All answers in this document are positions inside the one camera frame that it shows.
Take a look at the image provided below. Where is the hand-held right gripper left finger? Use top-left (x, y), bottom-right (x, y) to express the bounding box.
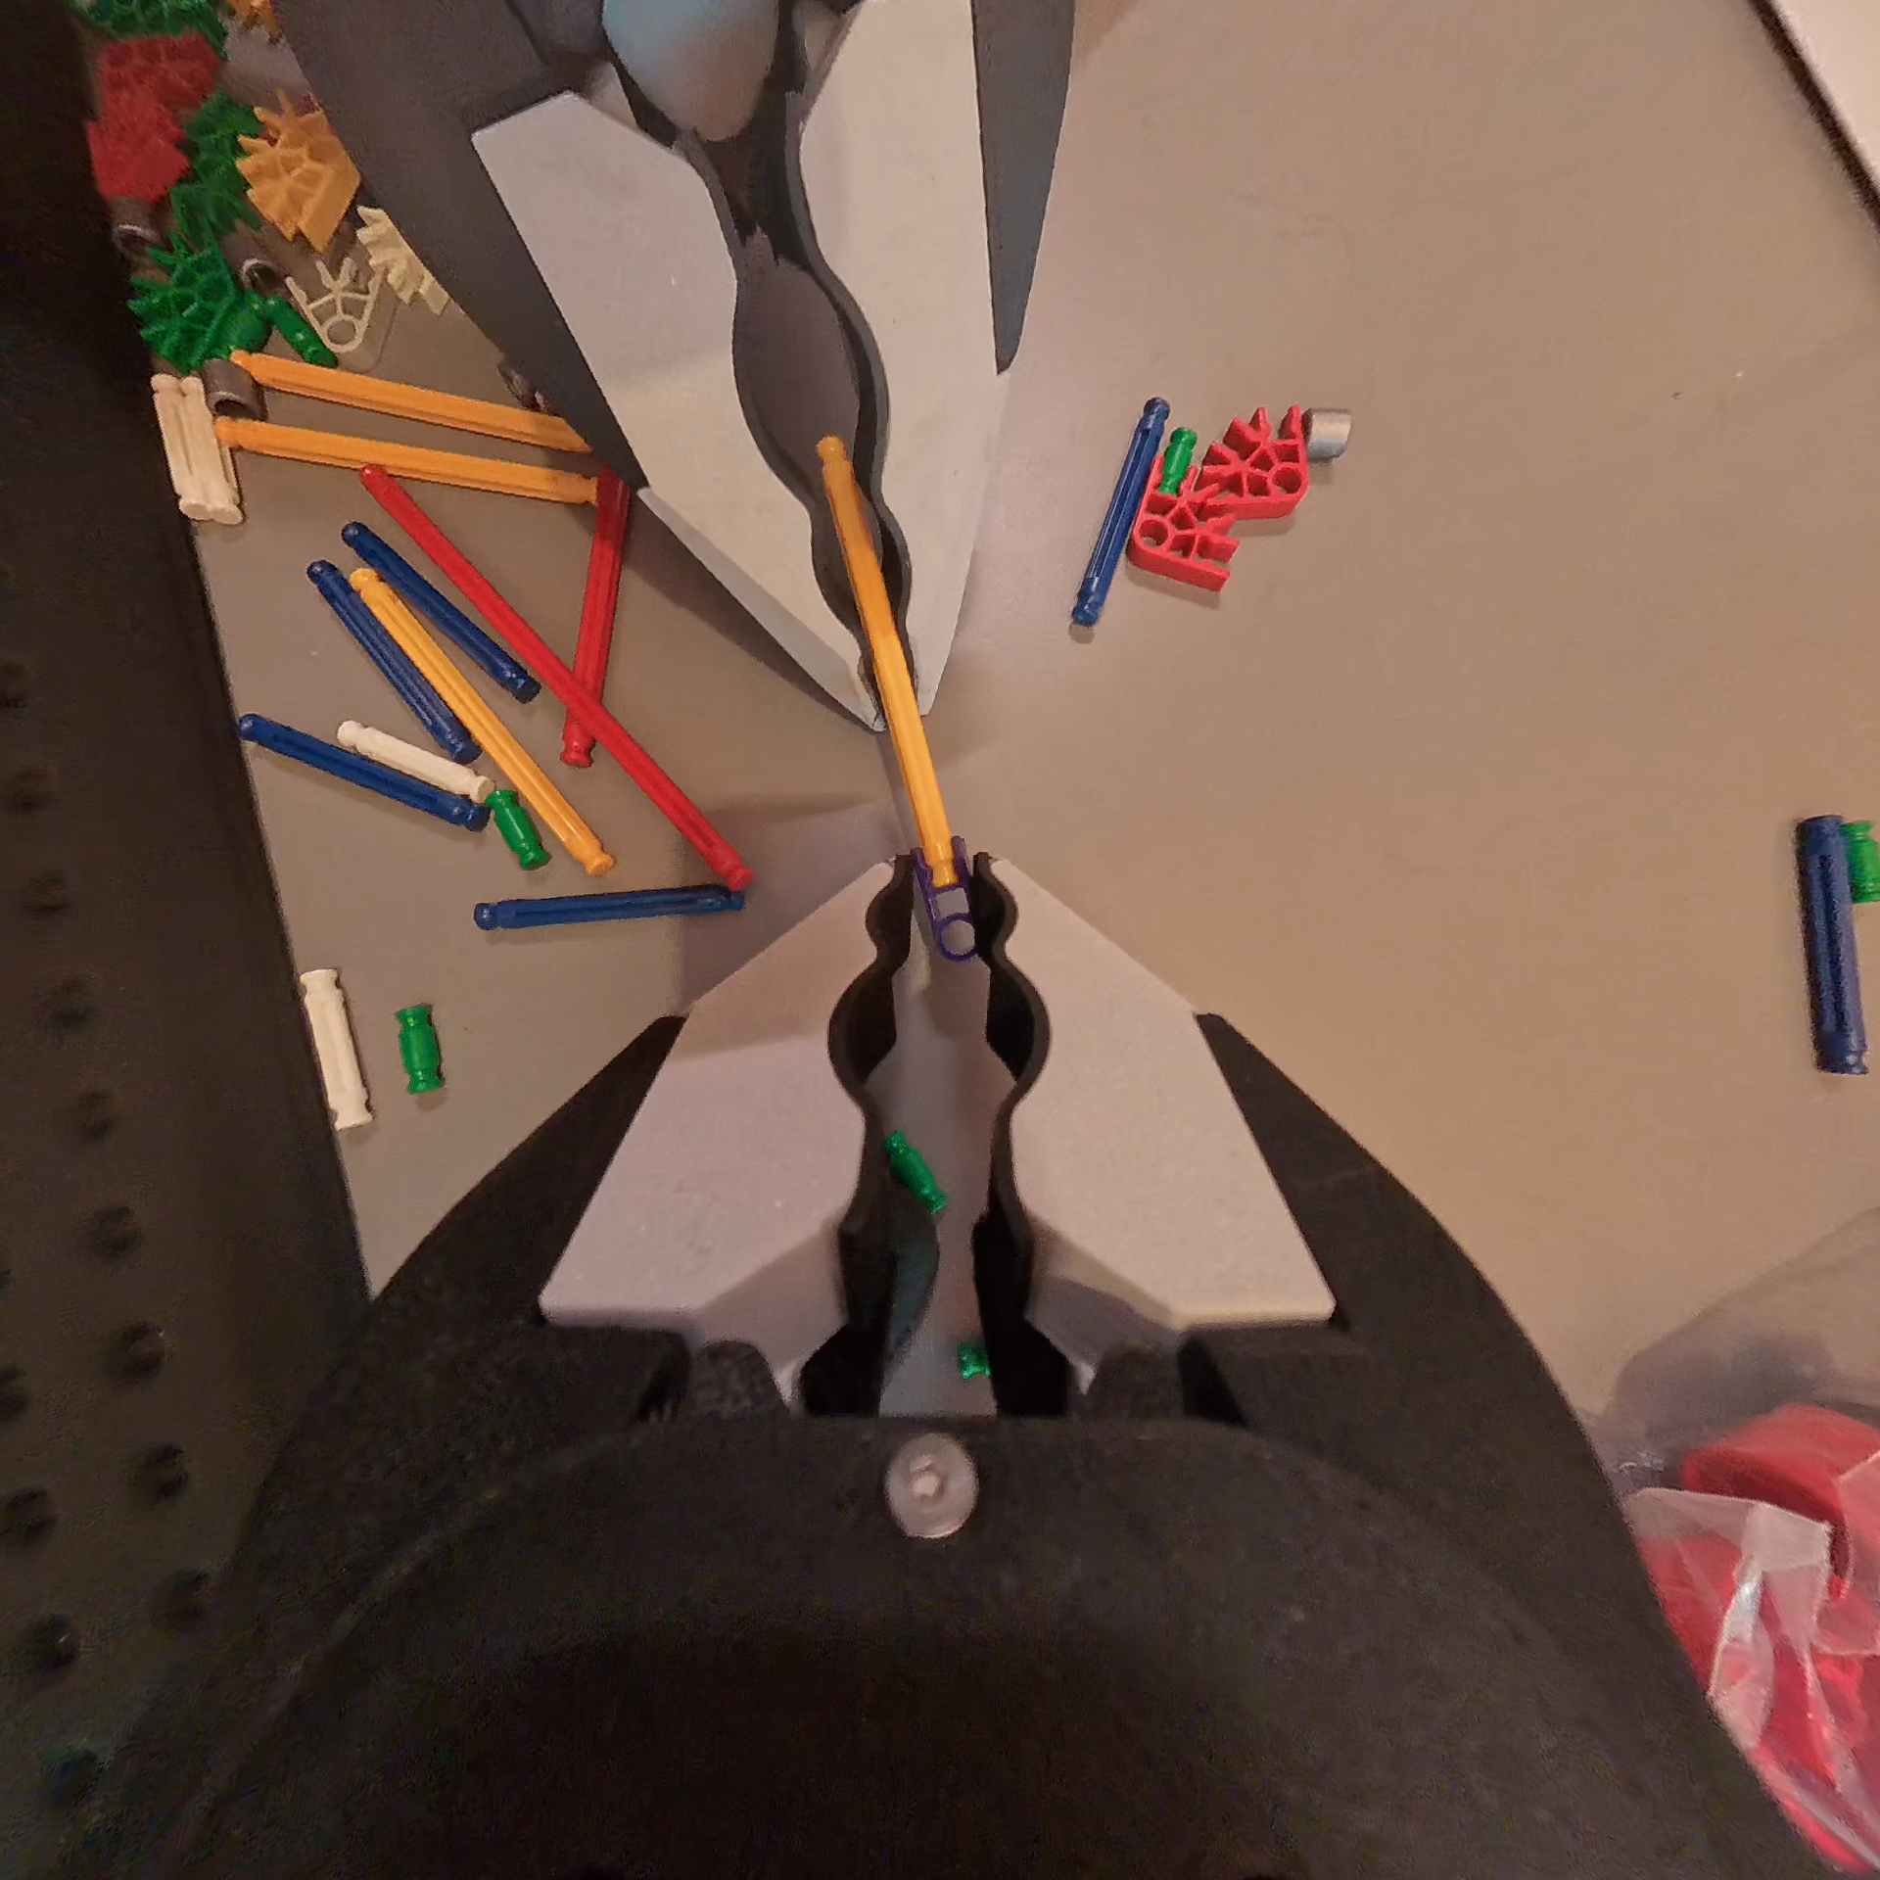
top-left (539, 858), bottom-right (903, 1398)

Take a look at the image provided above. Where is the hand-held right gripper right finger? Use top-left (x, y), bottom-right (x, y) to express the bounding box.
top-left (973, 858), bottom-right (1336, 1394)

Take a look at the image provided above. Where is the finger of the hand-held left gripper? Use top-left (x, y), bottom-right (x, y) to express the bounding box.
top-left (473, 91), bottom-right (895, 730)
top-left (796, 0), bottom-right (1004, 717)

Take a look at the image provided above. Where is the purple rod-end connector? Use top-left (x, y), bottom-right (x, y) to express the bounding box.
top-left (914, 839), bottom-right (983, 962)

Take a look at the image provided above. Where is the yellow plastic rod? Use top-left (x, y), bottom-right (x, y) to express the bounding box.
top-left (233, 349), bottom-right (594, 454)
top-left (212, 417), bottom-right (602, 504)
top-left (349, 565), bottom-right (616, 880)
top-left (814, 435), bottom-right (960, 887)

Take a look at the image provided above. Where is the white snowflake connector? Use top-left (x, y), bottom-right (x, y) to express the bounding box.
top-left (353, 203), bottom-right (449, 314)

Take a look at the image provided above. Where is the light grey connector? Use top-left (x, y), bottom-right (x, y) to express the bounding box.
top-left (287, 253), bottom-right (390, 356)

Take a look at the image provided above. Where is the green fan connector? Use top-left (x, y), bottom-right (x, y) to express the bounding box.
top-left (128, 240), bottom-right (287, 369)
top-left (171, 91), bottom-right (268, 235)
top-left (65, 0), bottom-right (226, 46)

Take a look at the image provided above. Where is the black foam cylinder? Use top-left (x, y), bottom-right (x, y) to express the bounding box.
top-left (874, 1180), bottom-right (943, 1373)

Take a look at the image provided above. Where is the red fan connector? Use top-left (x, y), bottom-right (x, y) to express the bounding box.
top-left (83, 101), bottom-right (187, 198)
top-left (98, 34), bottom-right (221, 112)
top-left (1124, 492), bottom-right (1240, 594)
top-left (1197, 403), bottom-right (1310, 514)

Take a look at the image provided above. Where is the long red rod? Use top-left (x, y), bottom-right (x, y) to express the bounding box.
top-left (361, 465), bottom-right (756, 892)
top-left (560, 466), bottom-right (637, 769)

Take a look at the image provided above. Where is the black perforated foam strip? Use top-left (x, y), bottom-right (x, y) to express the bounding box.
top-left (0, 0), bottom-right (369, 1836)

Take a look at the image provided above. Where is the thick blue rod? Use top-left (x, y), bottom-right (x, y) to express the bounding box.
top-left (1795, 812), bottom-right (1876, 1081)

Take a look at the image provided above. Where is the plastic bag of red wheels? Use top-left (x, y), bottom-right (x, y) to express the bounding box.
top-left (1593, 1219), bottom-right (1880, 1880)

